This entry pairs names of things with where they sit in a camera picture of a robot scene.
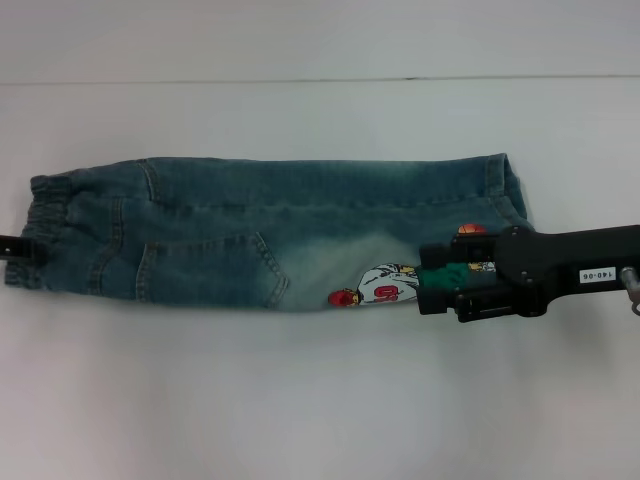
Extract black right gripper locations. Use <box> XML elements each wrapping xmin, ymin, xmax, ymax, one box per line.
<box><xmin>416</xmin><ymin>222</ymin><xmax>640</xmax><ymax>325</ymax></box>

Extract blue denim shorts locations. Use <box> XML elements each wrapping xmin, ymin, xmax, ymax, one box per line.
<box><xmin>3</xmin><ymin>152</ymin><xmax>524</xmax><ymax>314</ymax></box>

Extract metal gripper connector plug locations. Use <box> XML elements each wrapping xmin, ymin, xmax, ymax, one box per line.
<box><xmin>618</xmin><ymin>266</ymin><xmax>640</xmax><ymax>317</ymax></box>

